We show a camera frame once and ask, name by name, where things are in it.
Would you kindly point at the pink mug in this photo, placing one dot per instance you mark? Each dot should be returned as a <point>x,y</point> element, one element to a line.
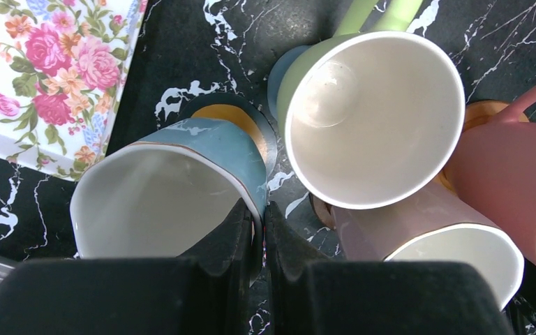
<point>518,222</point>

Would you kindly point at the orange smiley coaster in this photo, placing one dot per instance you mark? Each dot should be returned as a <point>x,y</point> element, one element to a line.
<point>242,113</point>

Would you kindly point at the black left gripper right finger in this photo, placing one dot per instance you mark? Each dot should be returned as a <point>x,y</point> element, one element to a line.
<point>313,294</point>

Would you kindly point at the blue grey coaster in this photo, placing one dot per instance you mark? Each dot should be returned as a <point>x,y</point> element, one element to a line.
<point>276,76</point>

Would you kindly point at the floral tray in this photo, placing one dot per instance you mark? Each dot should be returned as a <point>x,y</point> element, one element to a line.
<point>63,69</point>

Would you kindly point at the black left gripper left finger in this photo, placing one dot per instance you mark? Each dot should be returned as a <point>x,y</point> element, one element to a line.
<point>203,291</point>

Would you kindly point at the dark brown coaster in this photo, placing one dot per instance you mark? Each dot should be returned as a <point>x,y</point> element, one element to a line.
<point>323,211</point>

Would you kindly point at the green mug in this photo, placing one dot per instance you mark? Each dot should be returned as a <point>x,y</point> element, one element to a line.
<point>370,117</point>

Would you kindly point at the blue mug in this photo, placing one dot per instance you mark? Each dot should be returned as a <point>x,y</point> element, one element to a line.
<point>159,196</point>

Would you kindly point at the orange wooden coaster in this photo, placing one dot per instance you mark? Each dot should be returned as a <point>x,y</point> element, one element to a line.
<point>494,158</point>

